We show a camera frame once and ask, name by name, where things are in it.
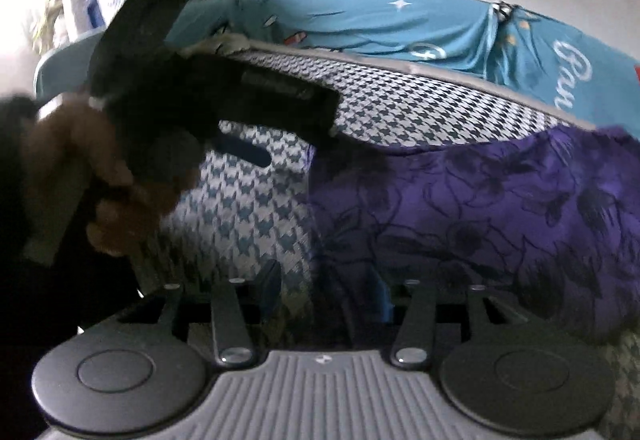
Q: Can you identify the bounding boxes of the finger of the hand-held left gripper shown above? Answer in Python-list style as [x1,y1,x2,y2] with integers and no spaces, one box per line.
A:
[219,135,274,169]

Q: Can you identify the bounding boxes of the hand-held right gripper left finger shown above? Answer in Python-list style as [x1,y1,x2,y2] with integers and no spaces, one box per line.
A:
[117,260,283,368]

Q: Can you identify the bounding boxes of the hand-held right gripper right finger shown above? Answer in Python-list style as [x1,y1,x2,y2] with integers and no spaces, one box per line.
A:
[372,277,531,368]

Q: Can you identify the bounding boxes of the purple floral garment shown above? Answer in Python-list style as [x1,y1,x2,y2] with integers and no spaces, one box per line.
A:
[305,124,640,346]

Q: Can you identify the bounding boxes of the person's left hand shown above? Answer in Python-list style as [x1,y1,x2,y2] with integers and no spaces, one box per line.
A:
[25,97,201,258]

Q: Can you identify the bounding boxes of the blue-grey plastic object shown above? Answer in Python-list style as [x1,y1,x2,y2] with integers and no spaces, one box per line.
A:
[34,28,103,96]

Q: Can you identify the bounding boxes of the blue cartoon-print bed sheet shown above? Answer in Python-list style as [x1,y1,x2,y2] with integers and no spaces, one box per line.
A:
[165,0,640,141]

